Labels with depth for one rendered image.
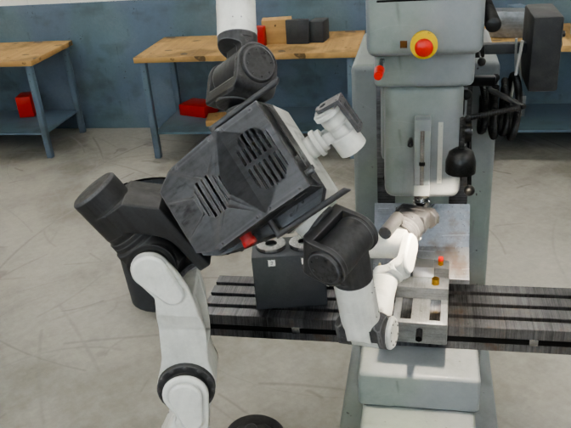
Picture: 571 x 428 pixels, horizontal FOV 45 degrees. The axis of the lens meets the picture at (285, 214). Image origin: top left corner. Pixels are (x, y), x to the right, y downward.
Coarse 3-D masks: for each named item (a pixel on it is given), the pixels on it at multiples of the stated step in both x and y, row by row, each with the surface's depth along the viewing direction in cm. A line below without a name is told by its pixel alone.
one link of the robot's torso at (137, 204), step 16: (112, 176) 149; (96, 192) 146; (112, 192) 148; (128, 192) 151; (144, 192) 152; (80, 208) 148; (96, 208) 147; (112, 208) 147; (128, 208) 146; (144, 208) 146; (160, 208) 147; (96, 224) 149; (112, 224) 148; (128, 224) 148; (144, 224) 148; (160, 224) 148; (176, 224) 150; (112, 240) 151; (128, 240) 150; (176, 240) 150; (192, 256) 152; (208, 256) 155
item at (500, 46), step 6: (486, 42) 202; (492, 42) 202; (498, 42) 201; (504, 42) 200; (510, 42) 200; (486, 48) 201; (492, 48) 201; (498, 48) 200; (504, 48) 200; (510, 48) 200
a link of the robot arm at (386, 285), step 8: (376, 280) 171; (384, 280) 170; (392, 280) 170; (376, 288) 169; (384, 288) 169; (392, 288) 170; (376, 296) 168; (384, 296) 168; (392, 296) 169; (384, 304) 167; (392, 304) 168; (384, 312) 166; (392, 312) 168; (352, 344) 164; (360, 344) 162; (368, 344) 161; (376, 344) 160
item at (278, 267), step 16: (272, 240) 211; (288, 240) 213; (256, 256) 206; (272, 256) 205; (288, 256) 205; (256, 272) 207; (272, 272) 207; (288, 272) 207; (256, 288) 210; (272, 288) 210; (288, 288) 210; (304, 288) 210; (320, 288) 210; (272, 304) 213; (288, 304) 213; (304, 304) 213; (320, 304) 213
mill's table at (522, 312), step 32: (224, 288) 226; (480, 288) 215; (512, 288) 214; (544, 288) 213; (224, 320) 213; (256, 320) 211; (288, 320) 209; (320, 320) 206; (448, 320) 202; (480, 320) 200; (512, 320) 199; (544, 320) 199; (544, 352) 197
